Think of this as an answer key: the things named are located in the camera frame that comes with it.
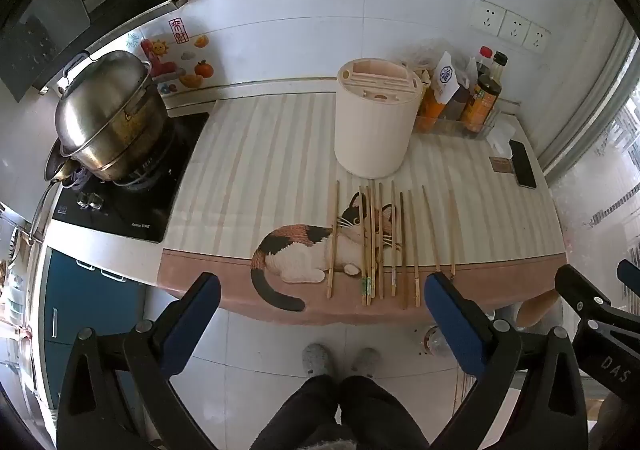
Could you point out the white packet with blue emblem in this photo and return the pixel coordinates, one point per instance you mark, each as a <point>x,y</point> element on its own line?
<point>445,75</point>

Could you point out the cream round utensil holder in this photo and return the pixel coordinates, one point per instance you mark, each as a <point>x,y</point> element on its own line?
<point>372,130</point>

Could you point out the person's right leg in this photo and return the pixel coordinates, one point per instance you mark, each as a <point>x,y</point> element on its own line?
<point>380,415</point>

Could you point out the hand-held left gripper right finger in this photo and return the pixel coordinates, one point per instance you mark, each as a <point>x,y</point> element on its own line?
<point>455,325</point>

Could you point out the clear plastic bag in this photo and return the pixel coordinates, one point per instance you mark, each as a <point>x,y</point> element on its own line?
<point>422,53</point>

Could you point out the grey slipper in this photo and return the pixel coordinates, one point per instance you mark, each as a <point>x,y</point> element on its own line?
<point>366,362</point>
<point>316,360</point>

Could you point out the metal window frame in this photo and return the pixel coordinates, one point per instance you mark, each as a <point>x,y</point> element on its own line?
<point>595,100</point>

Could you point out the white wall socket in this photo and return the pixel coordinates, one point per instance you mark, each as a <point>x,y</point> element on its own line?
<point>515,28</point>
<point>487,16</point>
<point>538,38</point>

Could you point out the dark bottle with red cap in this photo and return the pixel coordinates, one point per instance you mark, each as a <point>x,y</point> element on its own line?
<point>482,59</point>

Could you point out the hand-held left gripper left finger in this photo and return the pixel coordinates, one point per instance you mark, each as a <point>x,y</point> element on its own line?
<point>192,325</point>

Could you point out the small brown card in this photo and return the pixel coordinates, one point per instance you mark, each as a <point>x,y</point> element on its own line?
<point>501,165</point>

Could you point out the row of wooden chopsticks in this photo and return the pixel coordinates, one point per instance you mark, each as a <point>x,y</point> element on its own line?
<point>380,240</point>

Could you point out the person's leg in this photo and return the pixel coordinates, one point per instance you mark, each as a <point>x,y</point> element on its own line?
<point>380,415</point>
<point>305,415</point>

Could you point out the blue kitchen cabinet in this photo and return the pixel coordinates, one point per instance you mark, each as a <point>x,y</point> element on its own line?
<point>85,310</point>

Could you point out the orange liquid bottle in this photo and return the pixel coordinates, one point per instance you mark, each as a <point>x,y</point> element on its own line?
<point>431,110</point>

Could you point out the black range hood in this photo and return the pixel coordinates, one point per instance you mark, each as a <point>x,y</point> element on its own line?
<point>45,30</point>

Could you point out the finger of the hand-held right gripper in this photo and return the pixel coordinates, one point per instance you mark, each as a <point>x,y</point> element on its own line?
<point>629,272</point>
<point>585,295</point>

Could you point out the dark bottle with black cap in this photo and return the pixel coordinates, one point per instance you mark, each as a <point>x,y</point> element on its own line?
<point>499,64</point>

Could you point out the white tissue pack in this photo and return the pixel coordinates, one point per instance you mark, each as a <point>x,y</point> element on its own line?
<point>501,138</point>

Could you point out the cat printed table mat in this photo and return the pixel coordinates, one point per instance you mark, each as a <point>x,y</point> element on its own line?
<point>260,170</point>

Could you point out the person's left leg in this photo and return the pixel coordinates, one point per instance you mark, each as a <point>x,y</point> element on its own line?
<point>305,415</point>

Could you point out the clear plastic organiser tray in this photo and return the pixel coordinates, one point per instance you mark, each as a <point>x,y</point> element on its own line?
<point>477,133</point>

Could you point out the yellow label bottle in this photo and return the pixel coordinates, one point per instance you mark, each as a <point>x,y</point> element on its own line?
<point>480,105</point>

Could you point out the black glass gas stove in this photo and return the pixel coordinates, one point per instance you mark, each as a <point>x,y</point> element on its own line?
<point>140,210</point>

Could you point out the black smartphone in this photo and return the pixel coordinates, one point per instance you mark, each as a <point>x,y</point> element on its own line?
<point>522,164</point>

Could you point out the clear plastic bottle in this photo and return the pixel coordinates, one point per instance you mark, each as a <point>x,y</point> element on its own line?
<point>435,339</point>

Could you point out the stainless steel steamer pot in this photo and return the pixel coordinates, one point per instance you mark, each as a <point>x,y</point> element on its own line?
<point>110,125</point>

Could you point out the tan round stool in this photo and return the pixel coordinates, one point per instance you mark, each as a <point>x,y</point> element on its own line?
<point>537,306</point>

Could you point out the colourful wall sticker sheet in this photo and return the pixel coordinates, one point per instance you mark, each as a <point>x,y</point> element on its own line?
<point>172,60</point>

